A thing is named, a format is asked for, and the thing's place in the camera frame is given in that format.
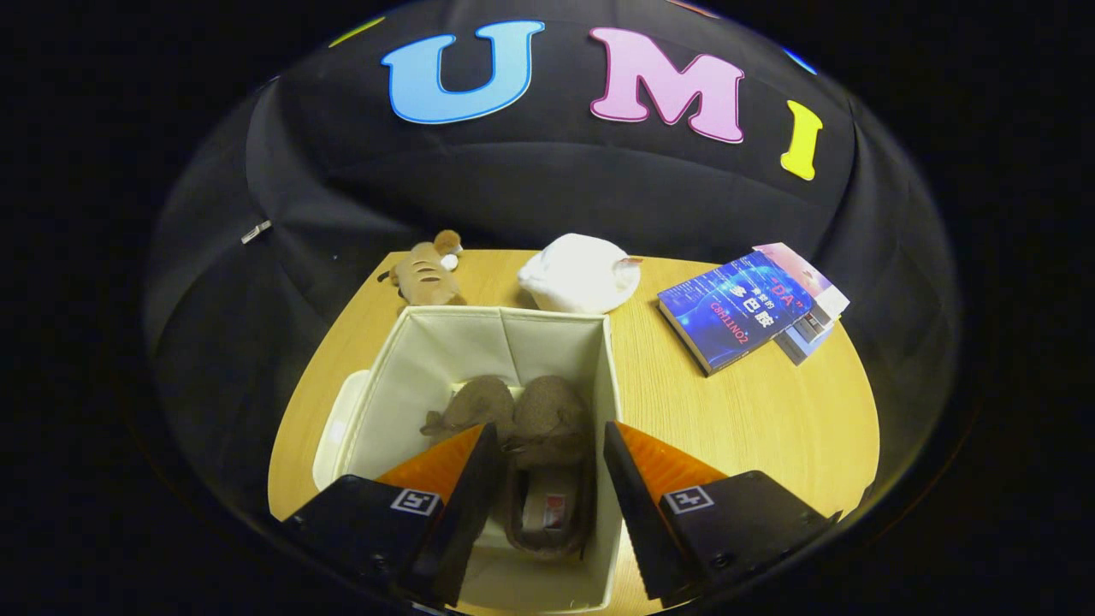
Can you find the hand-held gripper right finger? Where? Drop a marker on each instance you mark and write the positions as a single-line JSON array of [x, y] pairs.
[[637, 505]]

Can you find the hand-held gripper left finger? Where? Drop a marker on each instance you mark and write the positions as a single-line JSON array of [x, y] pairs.
[[462, 522]]

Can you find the brown fuzzy shoe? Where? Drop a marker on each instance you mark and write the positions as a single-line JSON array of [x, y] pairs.
[[475, 404], [552, 415]]

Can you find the grey and cream storage box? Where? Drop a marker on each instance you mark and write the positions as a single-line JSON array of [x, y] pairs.
[[445, 351]]

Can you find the dark blue book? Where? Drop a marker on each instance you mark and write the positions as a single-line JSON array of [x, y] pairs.
[[736, 312]]

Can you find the light blue book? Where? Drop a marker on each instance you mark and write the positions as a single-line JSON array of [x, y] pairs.
[[800, 346]]

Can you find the white plush toy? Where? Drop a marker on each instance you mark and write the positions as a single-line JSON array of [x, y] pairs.
[[577, 274]]

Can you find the brown striped plush toy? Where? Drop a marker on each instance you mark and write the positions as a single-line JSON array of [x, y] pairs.
[[423, 278]]

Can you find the white book with red print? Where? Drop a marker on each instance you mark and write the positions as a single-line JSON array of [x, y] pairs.
[[818, 323]]

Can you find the pink cover book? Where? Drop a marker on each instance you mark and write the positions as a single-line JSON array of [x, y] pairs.
[[813, 278]]

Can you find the silver clip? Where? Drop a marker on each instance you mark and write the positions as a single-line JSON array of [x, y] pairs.
[[255, 231]]

